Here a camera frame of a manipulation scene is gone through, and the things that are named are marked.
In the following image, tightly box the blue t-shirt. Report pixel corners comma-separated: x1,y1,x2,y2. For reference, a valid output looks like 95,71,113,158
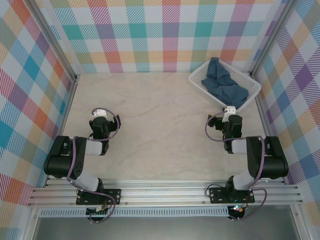
201,56,250,109

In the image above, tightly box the white plastic mesh basket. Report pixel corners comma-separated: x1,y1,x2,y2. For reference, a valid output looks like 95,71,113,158
188,59,263,113

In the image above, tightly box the grey metal shelf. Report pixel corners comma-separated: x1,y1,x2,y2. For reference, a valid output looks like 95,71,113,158
32,215,301,240

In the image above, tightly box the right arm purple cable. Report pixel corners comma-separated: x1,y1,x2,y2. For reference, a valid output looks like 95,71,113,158
204,109,268,222

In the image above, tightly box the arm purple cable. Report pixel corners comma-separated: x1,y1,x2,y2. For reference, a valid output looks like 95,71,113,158
66,107,123,225
204,109,268,222

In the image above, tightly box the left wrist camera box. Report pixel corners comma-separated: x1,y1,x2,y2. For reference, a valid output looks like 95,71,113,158
91,108,108,118

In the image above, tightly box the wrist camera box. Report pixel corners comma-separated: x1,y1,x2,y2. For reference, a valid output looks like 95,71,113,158
221,105,237,123
91,108,108,118

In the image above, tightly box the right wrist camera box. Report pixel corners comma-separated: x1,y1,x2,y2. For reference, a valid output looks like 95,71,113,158
221,105,237,123

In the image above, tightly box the thin black wire loop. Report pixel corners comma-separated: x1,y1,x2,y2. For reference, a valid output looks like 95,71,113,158
204,184,226,199

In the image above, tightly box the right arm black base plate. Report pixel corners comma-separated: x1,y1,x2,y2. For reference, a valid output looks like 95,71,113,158
208,186,256,205

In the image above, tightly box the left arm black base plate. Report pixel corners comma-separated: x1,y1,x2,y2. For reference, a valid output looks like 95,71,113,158
75,187,122,206

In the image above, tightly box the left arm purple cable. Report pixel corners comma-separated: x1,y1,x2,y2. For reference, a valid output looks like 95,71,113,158
66,107,123,225

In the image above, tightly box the aluminium mounting rail beam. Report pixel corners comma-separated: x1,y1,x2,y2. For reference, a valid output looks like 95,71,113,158
27,178,303,207

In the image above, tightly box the aluminium frame post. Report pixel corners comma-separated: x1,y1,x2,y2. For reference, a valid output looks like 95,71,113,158
24,0,81,83
248,0,297,80

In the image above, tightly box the white slotted cable duct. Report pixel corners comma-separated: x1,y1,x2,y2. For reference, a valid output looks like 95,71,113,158
39,206,231,218

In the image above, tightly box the aluminium frame leg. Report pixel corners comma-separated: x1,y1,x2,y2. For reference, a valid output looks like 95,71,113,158
21,207,42,240
289,204,310,240

